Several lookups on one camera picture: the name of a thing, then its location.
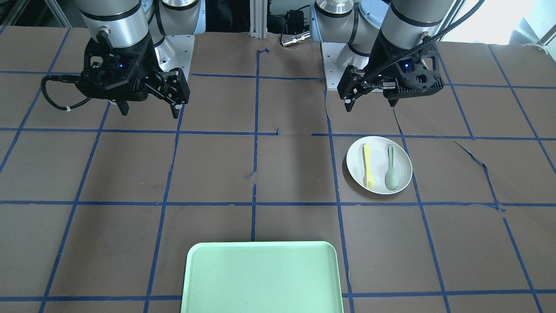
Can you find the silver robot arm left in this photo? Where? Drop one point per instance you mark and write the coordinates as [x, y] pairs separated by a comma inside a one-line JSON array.
[[403, 22]]

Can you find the yellow plastic fork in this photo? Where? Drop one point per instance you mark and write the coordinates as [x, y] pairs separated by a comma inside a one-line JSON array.
[[368, 176]]

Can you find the light green tray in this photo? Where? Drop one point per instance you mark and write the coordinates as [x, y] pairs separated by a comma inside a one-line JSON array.
[[262, 277]]

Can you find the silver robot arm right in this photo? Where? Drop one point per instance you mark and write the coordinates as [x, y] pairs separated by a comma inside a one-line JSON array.
[[122, 23]]

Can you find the white round plate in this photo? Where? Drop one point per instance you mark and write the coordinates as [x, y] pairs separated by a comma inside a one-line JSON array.
[[379, 159]]

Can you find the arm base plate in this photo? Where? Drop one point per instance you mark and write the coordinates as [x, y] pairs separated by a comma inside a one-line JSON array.
[[335, 58], [175, 51]]

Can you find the pale green plastic spoon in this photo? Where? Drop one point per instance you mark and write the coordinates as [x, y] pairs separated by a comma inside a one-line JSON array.
[[391, 179]]

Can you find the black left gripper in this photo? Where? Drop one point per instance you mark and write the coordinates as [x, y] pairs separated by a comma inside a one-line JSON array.
[[378, 55]]

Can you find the silver connector plug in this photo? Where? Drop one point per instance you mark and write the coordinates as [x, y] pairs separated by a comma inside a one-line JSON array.
[[295, 39]]

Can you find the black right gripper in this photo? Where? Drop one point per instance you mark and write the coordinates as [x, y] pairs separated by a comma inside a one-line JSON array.
[[146, 56]]

